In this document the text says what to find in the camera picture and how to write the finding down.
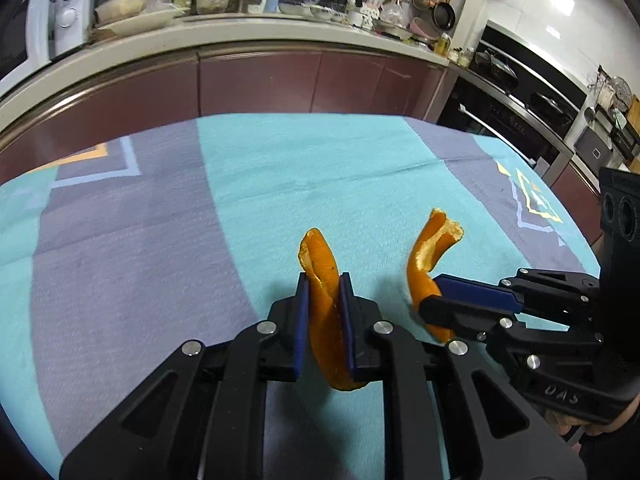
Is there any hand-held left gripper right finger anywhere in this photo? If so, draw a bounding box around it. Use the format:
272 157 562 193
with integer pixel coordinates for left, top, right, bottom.
339 272 586 480

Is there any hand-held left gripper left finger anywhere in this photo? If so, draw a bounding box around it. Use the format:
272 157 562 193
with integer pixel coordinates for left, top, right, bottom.
59 272 311 480

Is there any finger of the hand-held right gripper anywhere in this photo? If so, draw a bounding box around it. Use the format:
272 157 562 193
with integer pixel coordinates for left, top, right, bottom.
419 297 606 361
432 267 601 333

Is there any orange peel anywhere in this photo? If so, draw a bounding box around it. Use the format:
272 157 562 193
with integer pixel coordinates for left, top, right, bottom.
406 207 464 345
298 228 370 392

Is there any person's right hand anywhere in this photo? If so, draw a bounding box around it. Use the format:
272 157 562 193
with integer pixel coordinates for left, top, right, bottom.
542 407 626 443

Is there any teal and grey printed blanket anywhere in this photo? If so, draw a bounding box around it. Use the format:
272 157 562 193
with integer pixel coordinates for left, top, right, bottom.
0 112 601 480

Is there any black built-in oven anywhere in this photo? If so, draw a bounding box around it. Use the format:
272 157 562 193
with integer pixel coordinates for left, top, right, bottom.
437 92 573 171

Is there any black wok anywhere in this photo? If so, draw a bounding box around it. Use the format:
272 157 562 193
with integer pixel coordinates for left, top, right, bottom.
527 91 573 128

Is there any black range hood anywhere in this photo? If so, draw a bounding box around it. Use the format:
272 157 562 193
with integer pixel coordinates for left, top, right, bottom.
480 20 591 111

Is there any pink basin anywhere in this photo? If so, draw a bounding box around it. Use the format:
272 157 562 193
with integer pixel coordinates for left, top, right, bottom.
410 17 438 43

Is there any steel bowl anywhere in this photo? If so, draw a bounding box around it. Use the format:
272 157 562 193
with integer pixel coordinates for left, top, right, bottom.
372 19 413 40

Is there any black frying pan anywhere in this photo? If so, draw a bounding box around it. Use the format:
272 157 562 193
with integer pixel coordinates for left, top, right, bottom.
430 1 457 31

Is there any beige kitchen countertop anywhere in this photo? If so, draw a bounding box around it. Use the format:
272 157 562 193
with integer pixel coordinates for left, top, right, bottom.
0 17 451 126

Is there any white utensil holder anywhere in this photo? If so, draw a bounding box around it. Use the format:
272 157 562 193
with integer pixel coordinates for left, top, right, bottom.
347 0 378 28

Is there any white shallow plate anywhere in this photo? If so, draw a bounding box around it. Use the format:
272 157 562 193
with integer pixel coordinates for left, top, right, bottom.
95 7 188 37

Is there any white microwave oven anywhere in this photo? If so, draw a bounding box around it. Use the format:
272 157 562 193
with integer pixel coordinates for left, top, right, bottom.
0 0 98 98

